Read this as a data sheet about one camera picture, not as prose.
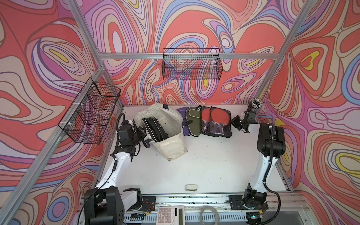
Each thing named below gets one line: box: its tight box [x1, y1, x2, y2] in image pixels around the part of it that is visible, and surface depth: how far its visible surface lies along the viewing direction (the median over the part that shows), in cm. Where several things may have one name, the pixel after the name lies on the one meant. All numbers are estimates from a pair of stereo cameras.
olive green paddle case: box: [185, 105, 203, 137], surface depth 108 cm
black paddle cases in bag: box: [141, 116, 169, 143], surface depth 88 cm
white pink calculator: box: [156, 205, 186, 225], surface depth 70 cm
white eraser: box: [185, 184, 197, 192], surface depth 79 cm
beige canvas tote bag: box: [134, 103, 188, 162], surface depth 88 cm
